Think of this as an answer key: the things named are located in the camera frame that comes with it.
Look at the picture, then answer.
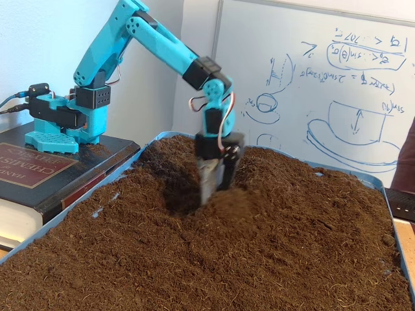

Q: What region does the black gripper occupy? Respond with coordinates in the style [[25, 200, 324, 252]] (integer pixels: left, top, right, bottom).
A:
[[194, 131, 246, 192]]

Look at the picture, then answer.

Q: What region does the silver foil scoop plate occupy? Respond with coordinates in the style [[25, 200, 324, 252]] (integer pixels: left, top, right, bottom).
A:
[[198, 158, 226, 207]]

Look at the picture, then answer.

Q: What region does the brown soil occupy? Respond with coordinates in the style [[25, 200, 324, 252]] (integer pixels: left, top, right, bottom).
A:
[[0, 134, 412, 311]]

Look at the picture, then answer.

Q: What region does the right forearm maroon sleeve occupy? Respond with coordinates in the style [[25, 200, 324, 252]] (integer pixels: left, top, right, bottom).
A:
[[390, 113, 415, 194]]

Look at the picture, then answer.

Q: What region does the whiteboard with blue drawings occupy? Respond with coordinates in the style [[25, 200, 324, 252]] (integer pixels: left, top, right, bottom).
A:
[[199, 0, 415, 195]]

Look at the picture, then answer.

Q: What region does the blue plastic tray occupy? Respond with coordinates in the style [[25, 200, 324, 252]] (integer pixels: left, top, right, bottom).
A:
[[0, 130, 415, 311]]

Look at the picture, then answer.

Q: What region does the black controller block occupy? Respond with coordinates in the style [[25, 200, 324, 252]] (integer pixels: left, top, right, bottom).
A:
[[27, 83, 51, 98]]

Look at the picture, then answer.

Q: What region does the black chemistry physics handbook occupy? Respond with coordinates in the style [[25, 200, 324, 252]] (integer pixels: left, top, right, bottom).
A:
[[0, 124, 143, 252]]

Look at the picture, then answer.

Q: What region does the black cable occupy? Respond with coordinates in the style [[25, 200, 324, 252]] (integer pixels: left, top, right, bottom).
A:
[[0, 104, 30, 115]]

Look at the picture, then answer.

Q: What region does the blue cable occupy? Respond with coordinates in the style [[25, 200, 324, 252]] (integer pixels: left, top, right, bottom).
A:
[[0, 91, 29, 109]]

